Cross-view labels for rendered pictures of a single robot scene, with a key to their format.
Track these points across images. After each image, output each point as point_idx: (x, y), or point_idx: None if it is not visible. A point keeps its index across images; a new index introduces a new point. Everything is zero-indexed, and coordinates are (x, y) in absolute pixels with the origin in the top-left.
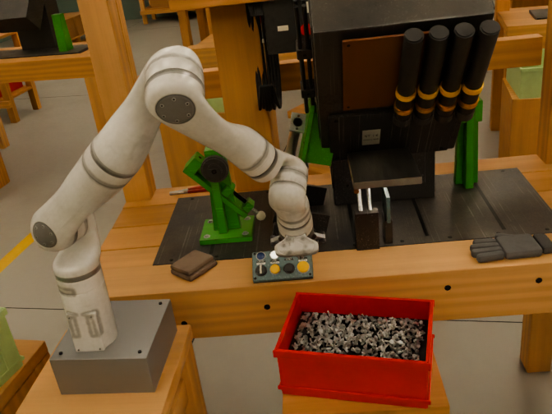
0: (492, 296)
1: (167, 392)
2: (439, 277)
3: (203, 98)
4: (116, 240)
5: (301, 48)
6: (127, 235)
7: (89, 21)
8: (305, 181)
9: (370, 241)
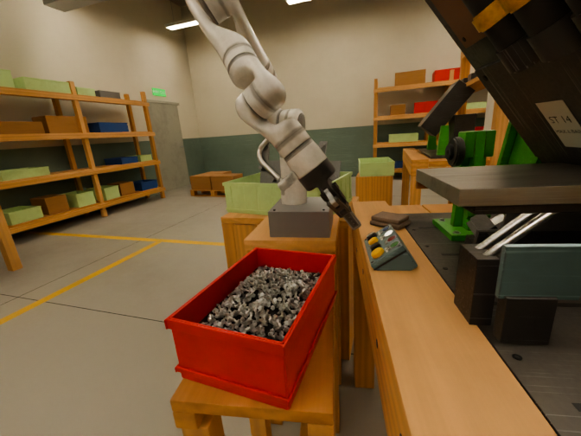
0: None
1: (268, 240)
2: (399, 404)
3: (188, 0)
4: (439, 206)
5: None
6: (449, 208)
7: None
8: (251, 94)
9: (463, 302)
